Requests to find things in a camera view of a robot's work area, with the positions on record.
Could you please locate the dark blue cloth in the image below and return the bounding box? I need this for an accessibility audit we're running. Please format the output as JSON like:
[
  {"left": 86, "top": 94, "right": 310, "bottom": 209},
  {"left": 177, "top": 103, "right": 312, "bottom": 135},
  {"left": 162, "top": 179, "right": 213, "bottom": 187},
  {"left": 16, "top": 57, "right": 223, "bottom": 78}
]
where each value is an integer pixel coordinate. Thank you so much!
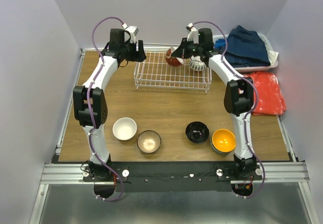
[{"left": 214, "top": 25, "right": 271, "bottom": 68}]

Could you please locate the white bowl red outside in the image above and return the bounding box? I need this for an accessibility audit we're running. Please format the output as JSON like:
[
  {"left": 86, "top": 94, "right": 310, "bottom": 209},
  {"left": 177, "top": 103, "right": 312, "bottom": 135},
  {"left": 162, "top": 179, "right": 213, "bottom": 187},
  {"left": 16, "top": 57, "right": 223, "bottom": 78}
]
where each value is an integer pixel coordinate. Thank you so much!
[{"left": 165, "top": 47, "right": 184, "bottom": 67}]

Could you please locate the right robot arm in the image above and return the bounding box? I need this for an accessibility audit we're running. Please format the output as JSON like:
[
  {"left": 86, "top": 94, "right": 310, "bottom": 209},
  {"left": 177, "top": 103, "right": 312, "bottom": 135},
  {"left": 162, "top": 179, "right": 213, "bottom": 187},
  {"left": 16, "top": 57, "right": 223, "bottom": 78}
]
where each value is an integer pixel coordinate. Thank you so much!
[{"left": 172, "top": 25, "right": 257, "bottom": 180}]

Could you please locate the brown glossy bowl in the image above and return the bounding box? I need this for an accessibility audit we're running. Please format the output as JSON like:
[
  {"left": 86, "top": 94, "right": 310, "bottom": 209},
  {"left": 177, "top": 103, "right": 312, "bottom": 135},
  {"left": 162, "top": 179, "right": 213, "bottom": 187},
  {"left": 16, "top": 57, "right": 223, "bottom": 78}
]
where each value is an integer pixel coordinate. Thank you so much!
[{"left": 137, "top": 130, "right": 162, "bottom": 154}]

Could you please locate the white plastic basket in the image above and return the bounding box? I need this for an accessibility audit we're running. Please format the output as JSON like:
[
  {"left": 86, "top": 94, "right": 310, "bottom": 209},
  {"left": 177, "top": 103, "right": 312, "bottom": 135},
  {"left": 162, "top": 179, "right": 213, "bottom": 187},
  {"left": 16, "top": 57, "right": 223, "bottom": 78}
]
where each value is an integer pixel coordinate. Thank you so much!
[{"left": 213, "top": 33, "right": 279, "bottom": 73}]

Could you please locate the white bowl far left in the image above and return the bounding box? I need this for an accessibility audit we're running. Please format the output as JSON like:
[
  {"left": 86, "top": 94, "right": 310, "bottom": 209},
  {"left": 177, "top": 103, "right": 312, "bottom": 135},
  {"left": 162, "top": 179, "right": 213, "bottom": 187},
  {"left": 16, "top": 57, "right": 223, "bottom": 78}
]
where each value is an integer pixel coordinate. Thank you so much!
[{"left": 113, "top": 117, "right": 137, "bottom": 141}]

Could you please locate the aluminium frame rail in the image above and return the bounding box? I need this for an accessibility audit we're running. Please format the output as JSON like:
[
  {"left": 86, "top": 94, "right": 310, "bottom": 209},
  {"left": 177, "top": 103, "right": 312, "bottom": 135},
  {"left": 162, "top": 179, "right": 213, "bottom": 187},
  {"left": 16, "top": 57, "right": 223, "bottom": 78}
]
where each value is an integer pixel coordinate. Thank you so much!
[{"left": 30, "top": 162, "right": 319, "bottom": 223}]

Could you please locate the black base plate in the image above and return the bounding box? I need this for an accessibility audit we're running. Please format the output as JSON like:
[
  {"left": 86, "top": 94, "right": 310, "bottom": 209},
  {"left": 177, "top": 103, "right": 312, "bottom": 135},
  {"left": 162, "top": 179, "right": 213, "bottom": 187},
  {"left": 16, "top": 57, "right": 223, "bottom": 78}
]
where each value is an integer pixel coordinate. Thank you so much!
[{"left": 81, "top": 161, "right": 263, "bottom": 195}]

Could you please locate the white wire dish rack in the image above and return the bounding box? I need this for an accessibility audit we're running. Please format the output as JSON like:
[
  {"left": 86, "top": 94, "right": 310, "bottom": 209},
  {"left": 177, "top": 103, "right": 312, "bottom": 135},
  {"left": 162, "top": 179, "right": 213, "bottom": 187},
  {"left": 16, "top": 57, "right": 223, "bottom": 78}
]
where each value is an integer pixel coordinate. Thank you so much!
[{"left": 134, "top": 47, "right": 212, "bottom": 92}]

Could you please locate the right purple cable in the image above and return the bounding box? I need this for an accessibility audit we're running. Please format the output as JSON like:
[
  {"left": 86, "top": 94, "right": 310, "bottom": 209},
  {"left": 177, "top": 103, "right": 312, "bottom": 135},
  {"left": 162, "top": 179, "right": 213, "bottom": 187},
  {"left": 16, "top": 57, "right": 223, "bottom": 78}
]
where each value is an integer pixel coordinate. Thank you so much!
[{"left": 190, "top": 21, "right": 265, "bottom": 200}]

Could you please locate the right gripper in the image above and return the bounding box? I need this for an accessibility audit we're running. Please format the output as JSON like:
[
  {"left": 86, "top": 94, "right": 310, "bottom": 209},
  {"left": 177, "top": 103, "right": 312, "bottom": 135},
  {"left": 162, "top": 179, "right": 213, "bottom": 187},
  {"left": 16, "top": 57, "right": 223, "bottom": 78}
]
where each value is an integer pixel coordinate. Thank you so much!
[{"left": 170, "top": 38, "right": 202, "bottom": 59}]

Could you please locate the orange bowl blue outside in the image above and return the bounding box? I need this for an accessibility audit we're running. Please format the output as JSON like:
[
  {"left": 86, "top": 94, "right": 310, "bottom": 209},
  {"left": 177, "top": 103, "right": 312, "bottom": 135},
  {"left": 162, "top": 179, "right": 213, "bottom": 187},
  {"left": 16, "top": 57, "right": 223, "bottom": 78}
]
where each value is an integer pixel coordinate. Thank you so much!
[{"left": 210, "top": 129, "right": 236, "bottom": 154}]

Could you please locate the black bowl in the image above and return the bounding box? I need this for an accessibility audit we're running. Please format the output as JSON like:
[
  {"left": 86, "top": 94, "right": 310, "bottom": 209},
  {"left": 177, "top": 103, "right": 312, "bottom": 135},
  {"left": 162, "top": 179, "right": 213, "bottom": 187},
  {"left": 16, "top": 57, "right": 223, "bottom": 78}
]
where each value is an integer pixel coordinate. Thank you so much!
[{"left": 185, "top": 122, "right": 209, "bottom": 144}]

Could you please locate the white striped bowl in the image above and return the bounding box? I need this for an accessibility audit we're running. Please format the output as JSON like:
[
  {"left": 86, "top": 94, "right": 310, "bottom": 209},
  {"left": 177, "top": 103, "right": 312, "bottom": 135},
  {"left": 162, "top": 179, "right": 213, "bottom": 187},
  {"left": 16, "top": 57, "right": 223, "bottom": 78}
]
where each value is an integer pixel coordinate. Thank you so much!
[{"left": 189, "top": 56, "right": 206, "bottom": 72}]

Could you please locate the red white cloth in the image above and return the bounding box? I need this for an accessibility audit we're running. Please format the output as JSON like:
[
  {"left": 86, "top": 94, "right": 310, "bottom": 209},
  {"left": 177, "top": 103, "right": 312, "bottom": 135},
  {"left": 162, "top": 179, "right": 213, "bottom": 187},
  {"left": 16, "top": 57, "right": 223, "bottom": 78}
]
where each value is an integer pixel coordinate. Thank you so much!
[{"left": 244, "top": 71, "right": 286, "bottom": 116}]

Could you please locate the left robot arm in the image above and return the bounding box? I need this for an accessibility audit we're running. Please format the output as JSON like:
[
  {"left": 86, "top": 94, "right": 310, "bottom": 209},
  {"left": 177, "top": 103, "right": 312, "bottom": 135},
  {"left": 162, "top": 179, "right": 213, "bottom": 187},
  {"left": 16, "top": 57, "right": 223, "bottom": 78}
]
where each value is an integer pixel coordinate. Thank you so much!
[{"left": 73, "top": 26, "right": 146, "bottom": 181}]

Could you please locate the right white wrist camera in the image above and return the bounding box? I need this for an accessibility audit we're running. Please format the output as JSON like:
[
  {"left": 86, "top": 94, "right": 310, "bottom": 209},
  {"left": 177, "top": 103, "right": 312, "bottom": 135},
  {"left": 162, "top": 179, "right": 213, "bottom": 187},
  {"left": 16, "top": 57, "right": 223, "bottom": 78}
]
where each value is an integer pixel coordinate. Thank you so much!
[{"left": 186, "top": 23, "right": 198, "bottom": 41}]

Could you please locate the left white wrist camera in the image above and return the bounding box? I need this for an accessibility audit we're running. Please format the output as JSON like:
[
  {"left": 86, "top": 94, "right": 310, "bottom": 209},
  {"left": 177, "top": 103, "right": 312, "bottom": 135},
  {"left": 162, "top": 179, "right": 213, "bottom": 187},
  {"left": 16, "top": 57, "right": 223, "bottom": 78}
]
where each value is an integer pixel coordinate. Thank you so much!
[{"left": 122, "top": 23, "right": 139, "bottom": 43}]

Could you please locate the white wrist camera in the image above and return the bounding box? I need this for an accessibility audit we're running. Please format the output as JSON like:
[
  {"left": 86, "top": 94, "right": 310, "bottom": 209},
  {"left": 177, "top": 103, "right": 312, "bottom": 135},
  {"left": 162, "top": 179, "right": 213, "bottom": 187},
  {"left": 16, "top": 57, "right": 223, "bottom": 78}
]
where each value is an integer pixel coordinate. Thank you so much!
[
  {"left": 122, "top": 23, "right": 139, "bottom": 43},
  {"left": 186, "top": 23, "right": 198, "bottom": 41}
]

